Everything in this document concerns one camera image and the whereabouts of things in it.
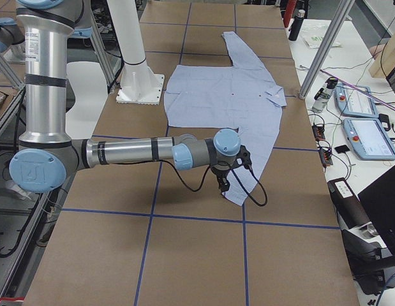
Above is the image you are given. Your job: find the teach pendant tablet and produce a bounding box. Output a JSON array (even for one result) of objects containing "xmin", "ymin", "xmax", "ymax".
[
  {"xmin": 334, "ymin": 83, "xmax": 378, "ymax": 118},
  {"xmin": 343, "ymin": 118, "xmax": 395, "ymax": 161}
]

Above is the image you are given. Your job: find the small orange circuit board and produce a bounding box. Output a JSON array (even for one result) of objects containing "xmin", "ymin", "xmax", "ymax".
[{"xmin": 312, "ymin": 124, "xmax": 325, "ymax": 142}]

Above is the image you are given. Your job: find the white paper green print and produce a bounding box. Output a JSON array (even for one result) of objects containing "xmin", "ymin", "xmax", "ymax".
[{"xmin": 300, "ymin": 24, "xmax": 328, "ymax": 49}]

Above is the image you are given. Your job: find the black water bottle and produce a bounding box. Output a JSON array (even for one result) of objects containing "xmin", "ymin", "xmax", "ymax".
[{"xmin": 288, "ymin": 10, "xmax": 306, "ymax": 41}]

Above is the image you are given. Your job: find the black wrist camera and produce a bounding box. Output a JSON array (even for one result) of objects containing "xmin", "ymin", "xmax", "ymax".
[{"xmin": 237, "ymin": 145, "xmax": 252, "ymax": 171}]

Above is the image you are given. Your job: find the black brown device box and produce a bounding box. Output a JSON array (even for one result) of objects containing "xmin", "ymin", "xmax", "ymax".
[{"xmin": 327, "ymin": 178, "xmax": 371, "ymax": 229}]

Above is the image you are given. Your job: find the metal rod stand green tip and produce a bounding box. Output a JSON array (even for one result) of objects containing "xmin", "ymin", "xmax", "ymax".
[{"xmin": 320, "ymin": 69, "xmax": 395, "ymax": 112}]

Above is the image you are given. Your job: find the black monitor screen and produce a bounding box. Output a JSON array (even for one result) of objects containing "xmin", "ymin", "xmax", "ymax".
[{"xmin": 358, "ymin": 165, "xmax": 395, "ymax": 254}]

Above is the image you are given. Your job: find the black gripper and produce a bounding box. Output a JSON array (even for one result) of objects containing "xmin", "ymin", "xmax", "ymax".
[{"xmin": 211, "ymin": 164, "xmax": 230, "ymax": 192}]

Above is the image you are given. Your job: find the aluminium frame post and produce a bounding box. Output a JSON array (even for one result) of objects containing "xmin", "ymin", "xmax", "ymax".
[{"xmin": 299, "ymin": 0, "xmax": 355, "ymax": 99}]

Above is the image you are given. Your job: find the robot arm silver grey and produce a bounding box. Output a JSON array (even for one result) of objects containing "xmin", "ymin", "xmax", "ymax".
[
  {"xmin": 9, "ymin": 1, "xmax": 242, "ymax": 193},
  {"xmin": 0, "ymin": 17, "xmax": 25, "ymax": 54}
]

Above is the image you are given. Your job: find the red cylinder bottle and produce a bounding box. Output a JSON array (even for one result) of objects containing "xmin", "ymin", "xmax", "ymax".
[{"xmin": 283, "ymin": 0, "xmax": 297, "ymax": 28}]

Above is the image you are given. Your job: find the upper teach pendant tablet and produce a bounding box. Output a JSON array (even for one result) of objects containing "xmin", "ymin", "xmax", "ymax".
[{"xmin": 334, "ymin": 83, "xmax": 378, "ymax": 118}]

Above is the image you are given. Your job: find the light blue striped shirt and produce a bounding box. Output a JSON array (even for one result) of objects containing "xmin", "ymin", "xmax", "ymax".
[{"xmin": 164, "ymin": 31, "xmax": 287, "ymax": 205}]

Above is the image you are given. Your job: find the white pedestal column with base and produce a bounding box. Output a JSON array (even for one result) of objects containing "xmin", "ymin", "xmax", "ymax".
[{"xmin": 107, "ymin": 0, "xmax": 165, "ymax": 105}]

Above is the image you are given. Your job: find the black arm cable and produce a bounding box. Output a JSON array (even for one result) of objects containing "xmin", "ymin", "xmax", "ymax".
[{"xmin": 158, "ymin": 157, "xmax": 268, "ymax": 207}]

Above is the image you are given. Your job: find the lower teach pendant tablet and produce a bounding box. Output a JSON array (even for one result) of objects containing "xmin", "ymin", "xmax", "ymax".
[{"xmin": 343, "ymin": 118, "xmax": 395, "ymax": 161}]

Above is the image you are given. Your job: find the clear plastic bottle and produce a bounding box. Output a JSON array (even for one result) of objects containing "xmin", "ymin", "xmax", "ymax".
[{"xmin": 311, "ymin": 77, "xmax": 338, "ymax": 113}]

